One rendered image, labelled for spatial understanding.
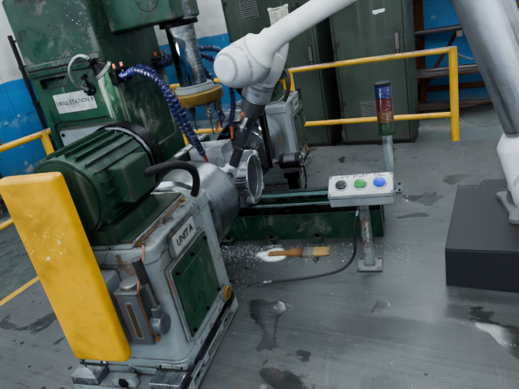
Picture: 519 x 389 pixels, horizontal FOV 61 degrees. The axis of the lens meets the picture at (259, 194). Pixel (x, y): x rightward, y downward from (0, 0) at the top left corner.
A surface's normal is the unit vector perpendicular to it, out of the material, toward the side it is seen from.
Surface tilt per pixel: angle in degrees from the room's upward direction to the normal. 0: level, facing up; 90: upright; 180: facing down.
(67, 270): 90
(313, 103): 90
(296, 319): 0
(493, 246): 2
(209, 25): 90
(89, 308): 90
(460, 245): 2
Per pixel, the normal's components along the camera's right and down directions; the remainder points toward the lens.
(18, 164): 0.88, 0.01
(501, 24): -0.11, 0.27
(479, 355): -0.19, -0.91
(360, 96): -0.44, 0.42
